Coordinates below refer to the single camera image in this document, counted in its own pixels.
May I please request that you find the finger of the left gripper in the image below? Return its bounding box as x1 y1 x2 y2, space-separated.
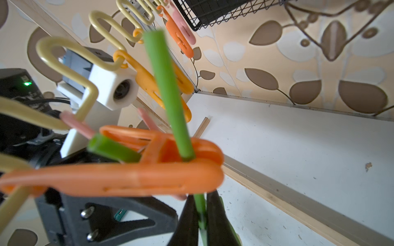
35 188 178 246

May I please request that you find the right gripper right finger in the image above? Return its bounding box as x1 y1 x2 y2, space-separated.
207 190 241 246

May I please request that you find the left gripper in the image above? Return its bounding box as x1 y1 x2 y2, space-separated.
0 67 102 197

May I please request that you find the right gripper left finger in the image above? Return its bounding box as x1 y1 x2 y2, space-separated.
167 195 199 246

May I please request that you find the cream clothes hanger with clips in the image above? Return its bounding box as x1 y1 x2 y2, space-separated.
1 11 224 228

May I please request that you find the white tulip flower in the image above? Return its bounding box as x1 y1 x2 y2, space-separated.
87 133 141 163
143 30 216 246

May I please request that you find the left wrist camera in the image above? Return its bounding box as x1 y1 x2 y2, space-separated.
57 47 139 157

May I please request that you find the wooden drying rack frame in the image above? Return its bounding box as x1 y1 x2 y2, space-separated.
8 1 394 246

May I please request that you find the back black wire basket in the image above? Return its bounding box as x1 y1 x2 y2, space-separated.
172 0 288 31

